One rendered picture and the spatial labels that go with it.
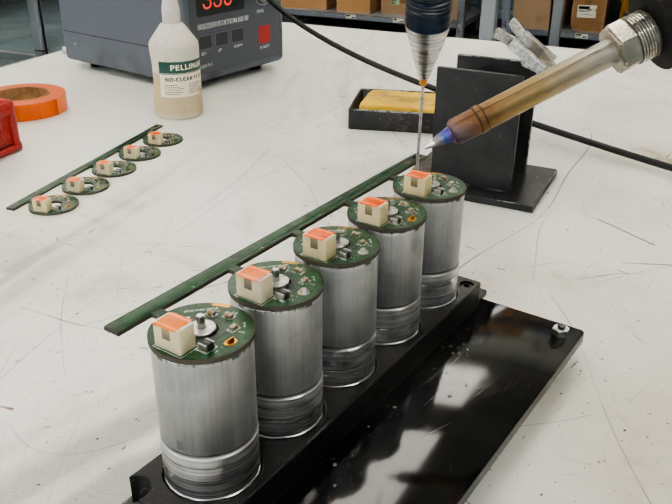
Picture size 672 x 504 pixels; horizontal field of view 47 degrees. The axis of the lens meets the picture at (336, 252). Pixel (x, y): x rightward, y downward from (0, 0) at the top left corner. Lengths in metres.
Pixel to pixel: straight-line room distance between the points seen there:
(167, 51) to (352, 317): 0.35
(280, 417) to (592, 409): 0.11
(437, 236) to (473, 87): 0.16
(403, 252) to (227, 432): 0.08
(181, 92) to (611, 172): 0.28
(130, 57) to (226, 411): 0.50
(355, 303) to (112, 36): 0.48
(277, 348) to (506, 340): 0.11
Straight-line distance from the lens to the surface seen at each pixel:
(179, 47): 0.54
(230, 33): 0.64
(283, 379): 0.21
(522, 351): 0.28
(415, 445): 0.23
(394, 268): 0.24
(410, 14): 0.19
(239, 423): 0.19
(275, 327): 0.20
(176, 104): 0.55
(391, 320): 0.25
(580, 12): 4.35
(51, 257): 0.37
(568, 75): 0.24
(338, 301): 0.22
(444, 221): 0.26
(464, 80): 0.41
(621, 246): 0.39
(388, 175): 0.27
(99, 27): 0.68
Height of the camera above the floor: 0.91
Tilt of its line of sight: 27 degrees down
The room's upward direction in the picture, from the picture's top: straight up
